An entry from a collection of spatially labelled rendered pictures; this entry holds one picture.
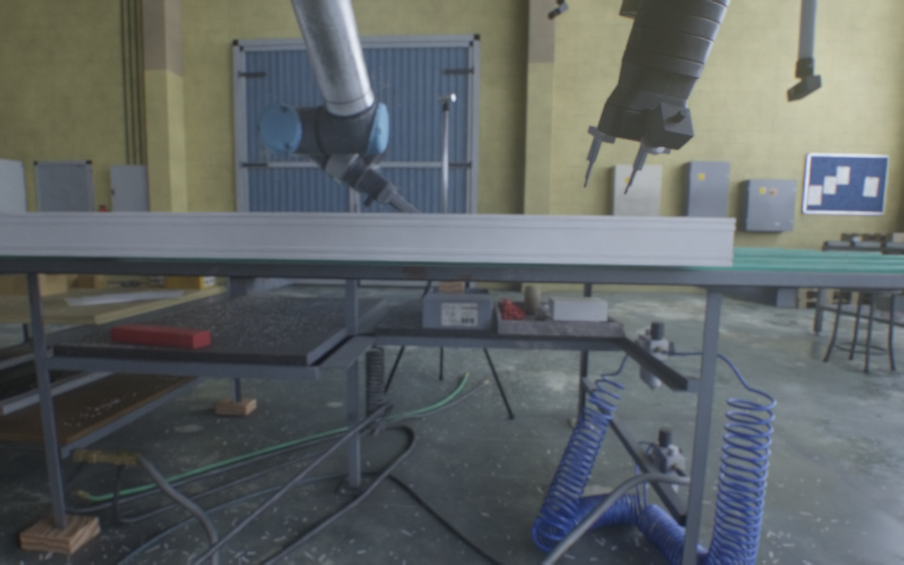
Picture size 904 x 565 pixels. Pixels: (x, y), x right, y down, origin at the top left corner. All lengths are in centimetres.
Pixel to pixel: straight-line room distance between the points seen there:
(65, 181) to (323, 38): 961
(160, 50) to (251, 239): 830
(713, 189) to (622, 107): 751
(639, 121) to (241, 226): 57
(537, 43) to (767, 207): 437
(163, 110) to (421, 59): 422
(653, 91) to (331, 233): 46
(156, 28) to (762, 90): 963
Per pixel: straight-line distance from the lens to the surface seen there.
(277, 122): 89
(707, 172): 795
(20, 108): 1107
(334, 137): 86
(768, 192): 840
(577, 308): 147
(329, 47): 77
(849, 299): 759
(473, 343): 147
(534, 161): 699
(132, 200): 912
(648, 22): 48
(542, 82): 727
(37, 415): 200
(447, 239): 66
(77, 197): 1008
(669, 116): 45
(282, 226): 72
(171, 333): 141
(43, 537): 180
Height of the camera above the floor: 91
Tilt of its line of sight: 6 degrees down
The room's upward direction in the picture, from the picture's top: 1 degrees clockwise
